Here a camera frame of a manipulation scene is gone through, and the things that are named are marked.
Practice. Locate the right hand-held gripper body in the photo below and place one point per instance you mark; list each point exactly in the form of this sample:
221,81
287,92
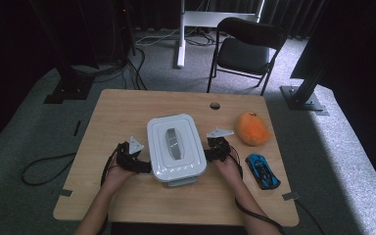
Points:
222,151

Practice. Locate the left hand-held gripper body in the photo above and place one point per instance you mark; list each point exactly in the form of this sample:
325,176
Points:
127,160

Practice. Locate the white storage box lid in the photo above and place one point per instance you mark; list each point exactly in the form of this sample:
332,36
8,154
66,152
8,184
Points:
176,147

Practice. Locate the orange plush mango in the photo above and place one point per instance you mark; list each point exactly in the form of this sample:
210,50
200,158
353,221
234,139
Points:
251,129

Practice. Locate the clear grey storage box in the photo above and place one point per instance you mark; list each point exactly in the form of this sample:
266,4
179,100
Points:
182,182

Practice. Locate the blue toy car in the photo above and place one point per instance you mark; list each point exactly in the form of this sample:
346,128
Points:
262,171

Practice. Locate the person's right hand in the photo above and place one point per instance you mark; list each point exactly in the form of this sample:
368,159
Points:
228,171

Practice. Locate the person's left hand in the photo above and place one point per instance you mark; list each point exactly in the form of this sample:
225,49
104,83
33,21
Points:
117,179

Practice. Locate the black tape strip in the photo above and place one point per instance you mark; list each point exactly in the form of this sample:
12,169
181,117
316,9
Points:
77,128

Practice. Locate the grey tape piece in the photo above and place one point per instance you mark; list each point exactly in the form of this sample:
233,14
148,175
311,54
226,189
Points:
65,192
291,196

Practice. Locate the black folding chair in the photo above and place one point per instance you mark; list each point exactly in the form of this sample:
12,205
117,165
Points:
241,55

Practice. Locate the black stand with grey base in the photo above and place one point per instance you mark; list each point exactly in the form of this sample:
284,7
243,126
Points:
302,101

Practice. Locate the dark equipment rack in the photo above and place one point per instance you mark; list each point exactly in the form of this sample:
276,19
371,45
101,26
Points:
122,32

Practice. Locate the dark curtain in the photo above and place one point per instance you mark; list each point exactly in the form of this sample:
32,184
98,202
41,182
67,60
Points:
156,13

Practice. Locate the white metal desk frame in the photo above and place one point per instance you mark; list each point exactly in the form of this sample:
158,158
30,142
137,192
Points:
181,49

